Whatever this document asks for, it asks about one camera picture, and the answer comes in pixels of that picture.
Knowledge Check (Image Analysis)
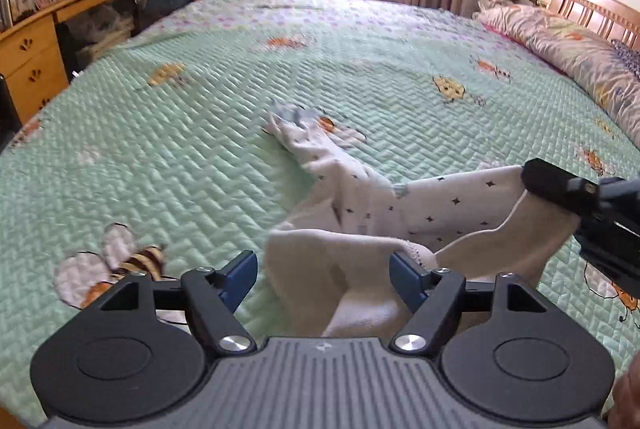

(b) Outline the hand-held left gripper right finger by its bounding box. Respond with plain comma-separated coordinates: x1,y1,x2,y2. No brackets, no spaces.
389,250,563,356

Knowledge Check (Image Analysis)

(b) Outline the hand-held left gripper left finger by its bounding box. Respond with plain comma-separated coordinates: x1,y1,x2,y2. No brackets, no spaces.
82,250,258,357

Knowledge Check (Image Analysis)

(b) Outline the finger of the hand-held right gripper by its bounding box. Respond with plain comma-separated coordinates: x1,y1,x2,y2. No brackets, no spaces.
521,158,601,216

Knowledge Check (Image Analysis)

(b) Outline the white star-print shirt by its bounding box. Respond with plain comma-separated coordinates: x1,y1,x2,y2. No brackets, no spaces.
262,98,583,339

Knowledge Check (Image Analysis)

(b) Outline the green quilted bee bedspread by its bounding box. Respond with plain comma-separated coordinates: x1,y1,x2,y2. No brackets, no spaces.
0,0,640,429

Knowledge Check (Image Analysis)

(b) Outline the floral folded duvet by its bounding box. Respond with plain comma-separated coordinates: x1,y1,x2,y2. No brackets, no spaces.
472,2,640,147

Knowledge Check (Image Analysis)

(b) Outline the dark patterned pillow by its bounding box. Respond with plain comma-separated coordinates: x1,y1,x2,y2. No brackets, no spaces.
612,38,640,80

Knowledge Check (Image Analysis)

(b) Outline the wooden headboard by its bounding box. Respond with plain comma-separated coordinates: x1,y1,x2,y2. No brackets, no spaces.
547,0,640,52

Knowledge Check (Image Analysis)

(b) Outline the white nightstand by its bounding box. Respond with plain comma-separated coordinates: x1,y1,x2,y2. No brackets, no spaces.
460,0,497,17

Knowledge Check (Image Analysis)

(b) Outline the pile of bags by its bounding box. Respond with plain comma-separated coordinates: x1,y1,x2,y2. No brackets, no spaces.
65,0,193,65

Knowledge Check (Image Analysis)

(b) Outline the wooden desk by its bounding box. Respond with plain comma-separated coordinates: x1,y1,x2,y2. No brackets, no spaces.
0,0,156,125

